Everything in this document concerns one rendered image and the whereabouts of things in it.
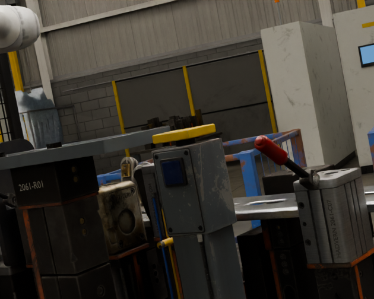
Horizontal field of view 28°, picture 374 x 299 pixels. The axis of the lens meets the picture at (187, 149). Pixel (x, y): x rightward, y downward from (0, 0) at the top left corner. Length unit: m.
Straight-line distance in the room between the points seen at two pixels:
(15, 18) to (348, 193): 1.05
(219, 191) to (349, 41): 8.42
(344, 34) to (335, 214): 8.37
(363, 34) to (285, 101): 1.23
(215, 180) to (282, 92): 8.51
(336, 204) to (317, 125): 8.37
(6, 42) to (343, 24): 7.74
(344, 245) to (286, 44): 8.44
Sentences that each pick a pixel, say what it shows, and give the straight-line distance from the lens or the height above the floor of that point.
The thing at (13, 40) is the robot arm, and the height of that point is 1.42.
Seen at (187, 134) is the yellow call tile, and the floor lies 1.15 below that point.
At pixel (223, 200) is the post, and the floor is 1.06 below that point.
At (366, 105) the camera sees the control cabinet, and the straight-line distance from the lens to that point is 9.32.
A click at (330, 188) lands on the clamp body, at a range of 1.01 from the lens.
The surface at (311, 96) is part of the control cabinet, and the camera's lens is 9.36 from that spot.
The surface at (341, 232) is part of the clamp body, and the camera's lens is 1.01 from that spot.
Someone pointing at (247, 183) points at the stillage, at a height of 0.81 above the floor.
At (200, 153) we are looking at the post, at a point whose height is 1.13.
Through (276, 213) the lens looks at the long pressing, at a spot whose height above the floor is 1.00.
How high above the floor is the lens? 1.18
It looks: 3 degrees down
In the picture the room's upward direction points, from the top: 11 degrees counter-clockwise
